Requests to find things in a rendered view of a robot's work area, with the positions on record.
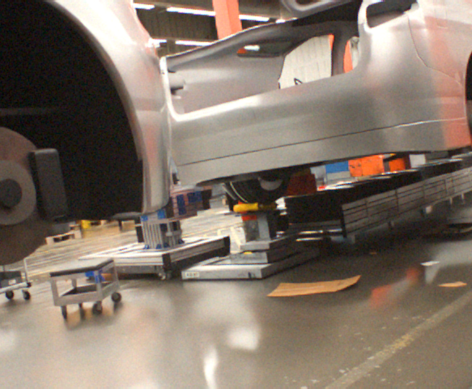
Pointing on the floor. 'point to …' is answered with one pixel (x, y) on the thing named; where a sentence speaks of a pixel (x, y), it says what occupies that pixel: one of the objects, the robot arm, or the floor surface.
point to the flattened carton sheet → (312, 287)
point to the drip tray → (454, 228)
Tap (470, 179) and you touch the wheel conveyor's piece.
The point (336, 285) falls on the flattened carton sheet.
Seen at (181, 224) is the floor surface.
